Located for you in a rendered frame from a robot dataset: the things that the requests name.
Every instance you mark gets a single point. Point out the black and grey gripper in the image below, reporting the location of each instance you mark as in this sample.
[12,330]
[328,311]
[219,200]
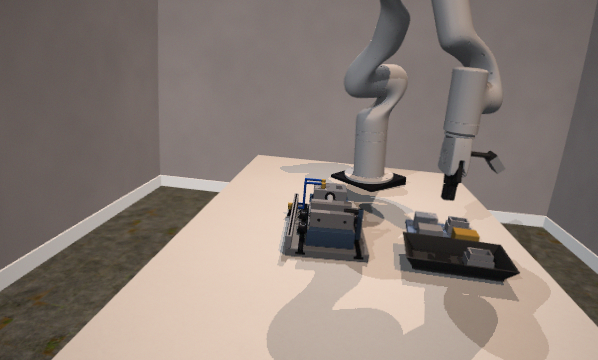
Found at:
[454,157]

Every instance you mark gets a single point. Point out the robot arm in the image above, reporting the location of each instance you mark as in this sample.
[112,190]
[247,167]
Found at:
[470,94]

